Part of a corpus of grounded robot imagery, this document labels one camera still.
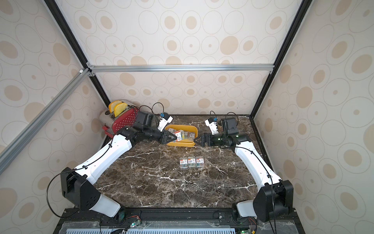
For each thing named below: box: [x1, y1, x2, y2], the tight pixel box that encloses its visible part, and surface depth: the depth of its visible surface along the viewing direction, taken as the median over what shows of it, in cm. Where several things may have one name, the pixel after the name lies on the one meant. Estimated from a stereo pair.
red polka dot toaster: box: [99, 104, 139, 138], surface depth 99 cm
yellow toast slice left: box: [108, 100, 122, 114], surface depth 99 cm
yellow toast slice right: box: [113, 102, 129, 118], surface depth 97 cm
